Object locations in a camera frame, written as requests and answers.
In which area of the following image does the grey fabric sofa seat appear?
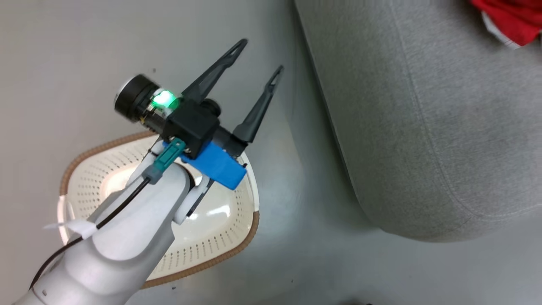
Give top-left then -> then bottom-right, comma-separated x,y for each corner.
294,0 -> 542,243

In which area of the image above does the black round left gripper motor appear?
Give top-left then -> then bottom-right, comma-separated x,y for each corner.
113,75 -> 162,124

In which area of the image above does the white paper cable label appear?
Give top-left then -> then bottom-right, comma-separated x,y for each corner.
44,218 -> 100,240

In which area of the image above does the cream perforated laundry basket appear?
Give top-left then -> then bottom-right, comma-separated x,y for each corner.
57,130 -> 260,290

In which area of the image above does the red jersey with white band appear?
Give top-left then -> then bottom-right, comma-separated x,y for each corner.
468,0 -> 542,50

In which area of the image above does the left black cable teal plug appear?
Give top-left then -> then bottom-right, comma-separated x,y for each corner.
29,138 -> 187,291

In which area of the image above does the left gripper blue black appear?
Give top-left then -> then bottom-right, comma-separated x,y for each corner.
181,39 -> 285,190

